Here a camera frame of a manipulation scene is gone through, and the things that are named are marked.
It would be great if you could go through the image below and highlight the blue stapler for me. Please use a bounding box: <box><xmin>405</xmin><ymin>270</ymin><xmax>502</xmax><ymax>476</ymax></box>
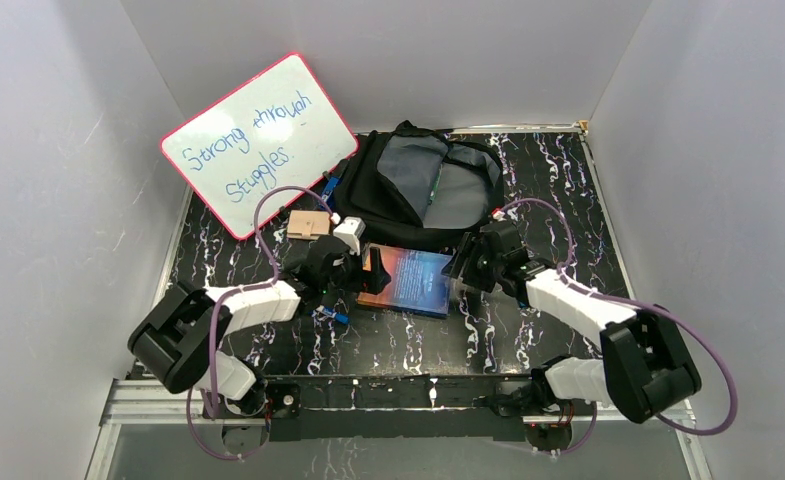
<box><xmin>320</xmin><ymin>172</ymin><xmax>342</xmax><ymax>210</ymax></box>

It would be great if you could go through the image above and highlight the black student backpack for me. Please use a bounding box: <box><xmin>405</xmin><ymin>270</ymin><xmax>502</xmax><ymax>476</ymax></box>
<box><xmin>334</xmin><ymin>121</ymin><xmax>505</xmax><ymax>251</ymax></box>

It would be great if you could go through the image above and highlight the blue orange paperback book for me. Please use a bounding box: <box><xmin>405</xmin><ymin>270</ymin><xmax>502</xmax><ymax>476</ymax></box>
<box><xmin>356</xmin><ymin>245</ymin><xmax>452</xmax><ymax>318</ymax></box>

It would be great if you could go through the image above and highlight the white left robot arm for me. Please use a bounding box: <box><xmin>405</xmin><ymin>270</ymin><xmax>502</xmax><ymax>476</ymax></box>
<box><xmin>127</xmin><ymin>235</ymin><xmax>391</xmax><ymax>416</ymax></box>

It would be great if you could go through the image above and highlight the small wooden block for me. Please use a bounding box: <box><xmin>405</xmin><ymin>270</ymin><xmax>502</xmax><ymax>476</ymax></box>
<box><xmin>286</xmin><ymin>210</ymin><xmax>332</xmax><ymax>241</ymax></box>

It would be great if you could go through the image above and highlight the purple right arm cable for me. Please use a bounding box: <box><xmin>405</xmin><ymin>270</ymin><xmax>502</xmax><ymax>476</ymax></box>
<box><xmin>497</xmin><ymin>197</ymin><xmax>740</xmax><ymax>458</ymax></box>

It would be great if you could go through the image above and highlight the white blue whiteboard marker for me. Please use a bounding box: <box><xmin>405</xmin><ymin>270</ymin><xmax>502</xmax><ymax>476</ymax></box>
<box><xmin>315</xmin><ymin>306</ymin><xmax>350</xmax><ymax>325</ymax></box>

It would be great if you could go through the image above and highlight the green comic paperback book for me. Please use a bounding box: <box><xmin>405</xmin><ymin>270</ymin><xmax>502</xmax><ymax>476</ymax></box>
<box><xmin>428</xmin><ymin>163</ymin><xmax>444</xmax><ymax>205</ymax></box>

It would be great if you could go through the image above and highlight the pink framed whiteboard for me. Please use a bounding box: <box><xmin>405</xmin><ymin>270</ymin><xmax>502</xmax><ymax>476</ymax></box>
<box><xmin>160</xmin><ymin>52</ymin><xmax>358</xmax><ymax>240</ymax></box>

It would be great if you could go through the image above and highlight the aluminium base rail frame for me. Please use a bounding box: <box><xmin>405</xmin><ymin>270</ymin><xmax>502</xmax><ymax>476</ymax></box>
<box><xmin>87</xmin><ymin>376</ymin><xmax>711</xmax><ymax>479</ymax></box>

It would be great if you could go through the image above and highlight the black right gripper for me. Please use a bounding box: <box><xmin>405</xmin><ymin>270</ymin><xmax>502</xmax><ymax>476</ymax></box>
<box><xmin>441</xmin><ymin>232</ymin><xmax>503</xmax><ymax>294</ymax></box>

